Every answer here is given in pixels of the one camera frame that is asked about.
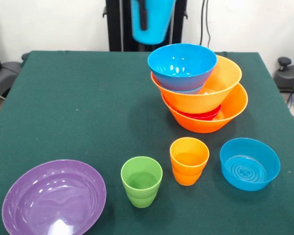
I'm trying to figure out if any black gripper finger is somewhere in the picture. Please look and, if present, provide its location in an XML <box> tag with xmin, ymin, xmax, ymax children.
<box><xmin>138</xmin><ymin>0</ymin><xmax>148</xmax><ymax>31</ymax></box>

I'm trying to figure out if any blue cup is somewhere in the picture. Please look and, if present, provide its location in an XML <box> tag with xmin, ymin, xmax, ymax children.
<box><xmin>130</xmin><ymin>0</ymin><xmax>176</xmax><ymax>46</ymax></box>

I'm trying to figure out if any large blue bowl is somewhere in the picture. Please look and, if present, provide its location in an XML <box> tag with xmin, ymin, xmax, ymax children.
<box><xmin>147</xmin><ymin>43</ymin><xmax>218</xmax><ymax>92</ymax></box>

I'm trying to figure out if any small cyan bowl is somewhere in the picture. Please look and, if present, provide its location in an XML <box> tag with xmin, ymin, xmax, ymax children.
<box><xmin>161</xmin><ymin>83</ymin><xmax>207</xmax><ymax>95</ymax></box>

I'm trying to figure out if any large orange bowl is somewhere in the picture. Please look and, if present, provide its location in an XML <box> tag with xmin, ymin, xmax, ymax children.
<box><xmin>150</xmin><ymin>55</ymin><xmax>243</xmax><ymax>115</ymax></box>
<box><xmin>161</xmin><ymin>82</ymin><xmax>249</xmax><ymax>134</ymax></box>

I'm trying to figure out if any small magenta bowl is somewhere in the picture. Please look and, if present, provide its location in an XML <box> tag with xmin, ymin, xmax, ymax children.
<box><xmin>176</xmin><ymin>104</ymin><xmax>222</xmax><ymax>121</ymax></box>

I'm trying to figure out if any dark green tablecloth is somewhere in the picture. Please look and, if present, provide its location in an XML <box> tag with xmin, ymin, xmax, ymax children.
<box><xmin>0</xmin><ymin>50</ymin><xmax>294</xmax><ymax>235</ymax></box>

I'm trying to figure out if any orange cup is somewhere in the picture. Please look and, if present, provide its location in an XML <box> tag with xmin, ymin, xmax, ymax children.
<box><xmin>169</xmin><ymin>137</ymin><xmax>210</xmax><ymax>186</ymax></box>

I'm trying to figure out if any green cup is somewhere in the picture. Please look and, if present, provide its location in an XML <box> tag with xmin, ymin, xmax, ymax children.
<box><xmin>120</xmin><ymin>156</ymin><xmax>163</xmax><ymax>209</ymax></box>

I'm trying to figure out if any blue ribbed-bottom bowl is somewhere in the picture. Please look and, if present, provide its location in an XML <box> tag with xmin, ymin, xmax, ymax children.
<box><xmin>219</xmin><ymin>138</ymin><xmax>281</xmax><ymax>192</ymax></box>

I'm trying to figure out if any large purple bowl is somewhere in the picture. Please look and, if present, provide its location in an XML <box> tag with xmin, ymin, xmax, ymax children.
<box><xmin>1</xmin><ymin>159</ymin><xmax>107</xmax><ymax>235</ymax></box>

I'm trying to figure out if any black wall cable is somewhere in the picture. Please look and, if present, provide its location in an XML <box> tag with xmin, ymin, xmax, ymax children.
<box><xmin>200</xmin><ymin>0</ymin><xmax>206</xmax><ymax>47</ymax></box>
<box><xmin>205</xmin><ymin>0</ymin><xmax>211</xmax><ymax>51</ymax></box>

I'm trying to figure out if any black pedestal foot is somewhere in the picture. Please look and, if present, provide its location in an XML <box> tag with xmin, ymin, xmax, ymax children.
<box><xmin>273</xmin><ymin>56</ymin><xmax>294</xmax><ymax>93</ymax></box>
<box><xmin>0</xmin><ymin>52</ymin><xmax>30</xmax><ymax>98</ymax></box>

